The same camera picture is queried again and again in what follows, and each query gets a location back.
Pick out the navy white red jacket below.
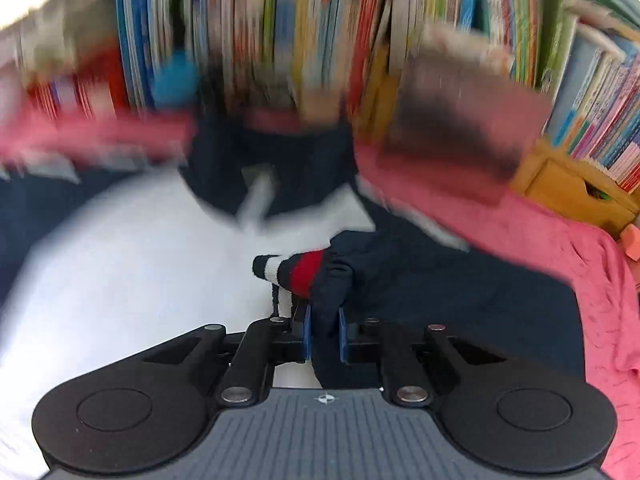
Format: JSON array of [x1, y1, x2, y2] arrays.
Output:
[[0, 109, 586, 480]]

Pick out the pink rabbit print cloth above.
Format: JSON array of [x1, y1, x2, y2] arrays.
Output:
[[0, 104, 640, 480]]

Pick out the wooden drawer box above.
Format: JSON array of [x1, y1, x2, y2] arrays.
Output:
[[510, 138, 639, 237]]

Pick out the silver metallic box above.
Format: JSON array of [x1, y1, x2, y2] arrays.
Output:
[[376, 51, 552, 205]]

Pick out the blue plush ball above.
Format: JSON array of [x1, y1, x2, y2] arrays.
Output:
[[151, 51, 200, 110]]

